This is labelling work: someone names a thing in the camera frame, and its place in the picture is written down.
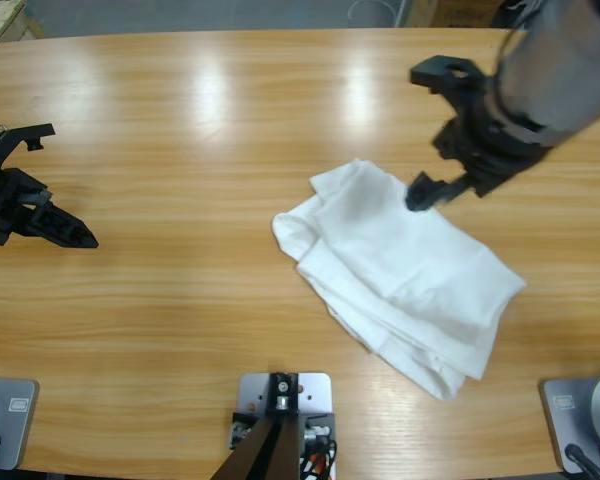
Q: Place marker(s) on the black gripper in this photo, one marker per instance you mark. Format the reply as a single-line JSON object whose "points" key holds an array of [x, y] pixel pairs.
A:
{"points": [[485, 150], [5, 202]]}

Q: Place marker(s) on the stacked cardboard boxes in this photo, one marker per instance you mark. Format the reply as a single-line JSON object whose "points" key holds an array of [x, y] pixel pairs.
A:
{"points": [[2, 20]]}

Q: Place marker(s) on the brown cardboard box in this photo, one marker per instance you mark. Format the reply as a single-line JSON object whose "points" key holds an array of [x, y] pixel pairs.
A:
{"points": [[447, 12]]}

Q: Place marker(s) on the white t-shirt with small print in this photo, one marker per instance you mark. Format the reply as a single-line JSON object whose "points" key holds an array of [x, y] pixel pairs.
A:
{"points": [[405, 270]]}

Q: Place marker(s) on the white mounting block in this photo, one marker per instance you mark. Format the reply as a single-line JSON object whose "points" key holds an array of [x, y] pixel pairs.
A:
{"points": [[317, 395]]}

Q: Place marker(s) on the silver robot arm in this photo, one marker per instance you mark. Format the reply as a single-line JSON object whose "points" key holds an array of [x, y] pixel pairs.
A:
{"points": [[560, 65]]}

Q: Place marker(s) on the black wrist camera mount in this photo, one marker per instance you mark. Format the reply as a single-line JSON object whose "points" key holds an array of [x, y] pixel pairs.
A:
{"points": [[22, 137], [447, 75]]}

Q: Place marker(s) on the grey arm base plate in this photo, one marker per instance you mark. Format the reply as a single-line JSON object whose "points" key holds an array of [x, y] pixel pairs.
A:
{"points": [[575, 425], [10, 425]]}

